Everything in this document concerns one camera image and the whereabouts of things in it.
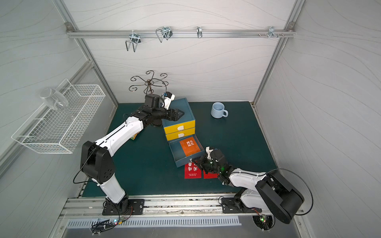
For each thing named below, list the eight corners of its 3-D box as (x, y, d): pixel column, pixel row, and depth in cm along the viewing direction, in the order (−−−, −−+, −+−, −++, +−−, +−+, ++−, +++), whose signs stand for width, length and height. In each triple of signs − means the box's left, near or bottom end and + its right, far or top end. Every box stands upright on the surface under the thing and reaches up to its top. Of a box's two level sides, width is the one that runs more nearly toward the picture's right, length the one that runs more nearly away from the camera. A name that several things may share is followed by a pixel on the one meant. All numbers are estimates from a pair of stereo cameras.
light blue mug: (211, 119, 114) (212, 111, 107) (210, 109, 120) (211, 101, 114) (226, 119, 114) (228, 111, 107) (224, 109, 120) (226, 101, 114)
